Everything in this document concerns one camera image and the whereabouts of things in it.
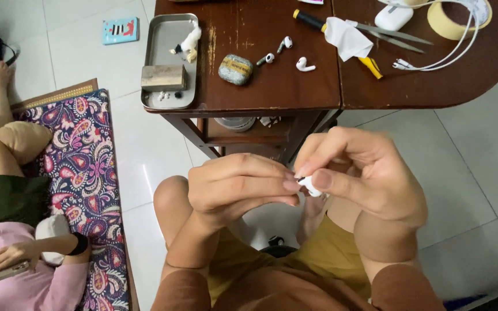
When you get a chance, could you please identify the white earbud charging case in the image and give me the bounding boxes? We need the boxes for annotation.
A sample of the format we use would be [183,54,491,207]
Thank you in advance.
[374,4,414,32]

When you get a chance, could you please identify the person's left hand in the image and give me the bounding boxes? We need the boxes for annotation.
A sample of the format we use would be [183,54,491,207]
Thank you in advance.
[188,153,302,223]

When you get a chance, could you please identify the yellow plastic pry tool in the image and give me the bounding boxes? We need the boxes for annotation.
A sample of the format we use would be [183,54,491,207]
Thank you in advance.
[358,56,384,79]

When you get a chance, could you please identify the rectangular metal tray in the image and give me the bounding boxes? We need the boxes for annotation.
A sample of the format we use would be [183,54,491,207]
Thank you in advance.
[141,13,200,111]

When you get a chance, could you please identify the black yellow handled screwdriver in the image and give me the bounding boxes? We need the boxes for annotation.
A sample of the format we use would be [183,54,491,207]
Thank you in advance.
[293,10,328,33]

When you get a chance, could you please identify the small white fluffy toy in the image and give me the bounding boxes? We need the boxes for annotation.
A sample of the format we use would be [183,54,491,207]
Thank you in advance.
[170,26,202,63]

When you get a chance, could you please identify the white cushion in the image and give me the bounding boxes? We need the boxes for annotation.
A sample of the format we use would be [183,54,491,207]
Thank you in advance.
[36,214,70,265]

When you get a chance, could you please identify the clear jar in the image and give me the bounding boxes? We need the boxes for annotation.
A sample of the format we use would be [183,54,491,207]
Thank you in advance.
[214,117,256,132]

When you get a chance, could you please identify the black chair base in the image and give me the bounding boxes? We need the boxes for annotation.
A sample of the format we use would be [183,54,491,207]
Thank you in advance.
[260,235,298,258]

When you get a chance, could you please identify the person's leg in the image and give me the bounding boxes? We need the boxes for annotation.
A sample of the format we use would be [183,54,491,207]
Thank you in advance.
[154,175,198,249]
[297,194,362,244]

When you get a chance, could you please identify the person's yellow shorts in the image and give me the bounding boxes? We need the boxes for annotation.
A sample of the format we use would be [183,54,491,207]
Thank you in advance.
[208,214,371,303]

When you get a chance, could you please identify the person's brown shirt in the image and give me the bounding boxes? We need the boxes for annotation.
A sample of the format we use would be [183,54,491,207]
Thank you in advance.
[152,263,446,311]

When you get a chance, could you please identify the dark brown wooden table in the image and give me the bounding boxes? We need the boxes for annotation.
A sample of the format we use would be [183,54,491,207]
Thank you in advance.
[143,0,498,165]

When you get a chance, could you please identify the person's right hand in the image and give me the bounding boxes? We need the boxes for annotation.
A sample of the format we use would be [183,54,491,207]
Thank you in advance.
[294,126,428,227]

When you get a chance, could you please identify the person's left leg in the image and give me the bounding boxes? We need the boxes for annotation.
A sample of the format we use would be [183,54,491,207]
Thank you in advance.
[154,175,198,249]

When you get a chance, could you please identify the white charging cable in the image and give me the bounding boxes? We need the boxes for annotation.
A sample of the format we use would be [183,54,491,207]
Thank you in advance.
[393,0,484,71]

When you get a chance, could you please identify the white tissue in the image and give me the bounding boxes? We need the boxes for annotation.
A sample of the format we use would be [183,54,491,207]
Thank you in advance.
[325,17,374,62]

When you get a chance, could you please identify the grey case with yellow band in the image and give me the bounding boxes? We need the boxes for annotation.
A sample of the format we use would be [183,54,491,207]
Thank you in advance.
[218,54,254,86]

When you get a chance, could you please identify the paisley patterned mattress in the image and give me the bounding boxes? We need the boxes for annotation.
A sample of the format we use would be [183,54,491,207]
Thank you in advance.
[13,88,131,311]

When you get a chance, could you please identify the person's right leg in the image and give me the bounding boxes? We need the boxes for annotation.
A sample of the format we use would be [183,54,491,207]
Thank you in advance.
[297,194,362,244]

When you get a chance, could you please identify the beige masking tape roll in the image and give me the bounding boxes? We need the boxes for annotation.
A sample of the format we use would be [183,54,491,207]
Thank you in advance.
[427,0,493,41]

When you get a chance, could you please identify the grey brown rectangular block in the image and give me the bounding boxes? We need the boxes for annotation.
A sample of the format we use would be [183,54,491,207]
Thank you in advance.
[141,65,188,92]

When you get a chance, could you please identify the white earbud with black tip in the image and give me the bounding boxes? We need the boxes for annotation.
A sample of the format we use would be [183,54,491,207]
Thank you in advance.
[297,175,324,198]

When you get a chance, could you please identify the black wristband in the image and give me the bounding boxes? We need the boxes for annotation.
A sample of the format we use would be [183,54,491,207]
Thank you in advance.
[68,232,89,255]

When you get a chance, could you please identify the blue cloth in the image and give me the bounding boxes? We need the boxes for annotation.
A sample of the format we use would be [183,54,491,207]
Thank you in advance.
[444,295,487,311]

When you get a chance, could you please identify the smartphone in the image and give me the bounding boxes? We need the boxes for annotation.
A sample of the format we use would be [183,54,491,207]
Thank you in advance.
[0,260,30,282]

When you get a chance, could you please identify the metal tweezers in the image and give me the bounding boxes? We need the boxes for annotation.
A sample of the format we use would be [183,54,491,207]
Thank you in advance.
[346,19,434,54]

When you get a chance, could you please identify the blue picture book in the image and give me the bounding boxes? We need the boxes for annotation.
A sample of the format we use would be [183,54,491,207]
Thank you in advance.
[102,17,139,45]

